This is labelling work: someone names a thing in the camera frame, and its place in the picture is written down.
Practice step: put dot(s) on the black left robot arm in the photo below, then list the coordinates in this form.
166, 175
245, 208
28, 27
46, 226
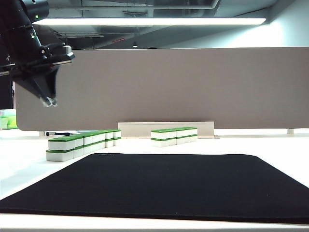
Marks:
21, 31

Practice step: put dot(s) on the small black ceiling spotlight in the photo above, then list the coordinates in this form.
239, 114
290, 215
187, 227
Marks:
135, 44

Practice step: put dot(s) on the black cloth desk mat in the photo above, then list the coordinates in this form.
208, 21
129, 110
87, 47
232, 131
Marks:
154, 183

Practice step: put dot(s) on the long ceiling light strip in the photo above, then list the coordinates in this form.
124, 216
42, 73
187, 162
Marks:
144, 21

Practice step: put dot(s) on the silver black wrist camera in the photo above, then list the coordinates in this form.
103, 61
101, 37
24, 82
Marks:
67, 52

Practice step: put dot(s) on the dark tall panel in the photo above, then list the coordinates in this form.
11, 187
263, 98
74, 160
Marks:
4, 96

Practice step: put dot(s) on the grey felt desk divider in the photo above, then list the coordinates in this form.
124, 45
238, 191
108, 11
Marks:
169, 89

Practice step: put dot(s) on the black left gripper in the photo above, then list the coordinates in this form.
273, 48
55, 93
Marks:
29, 68

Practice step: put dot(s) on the green and white box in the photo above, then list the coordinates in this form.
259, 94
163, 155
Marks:
10, 120

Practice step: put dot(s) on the black pen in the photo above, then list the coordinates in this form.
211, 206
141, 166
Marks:
51, 133

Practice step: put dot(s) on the white divider foot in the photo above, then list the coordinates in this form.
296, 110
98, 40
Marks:
42, 134

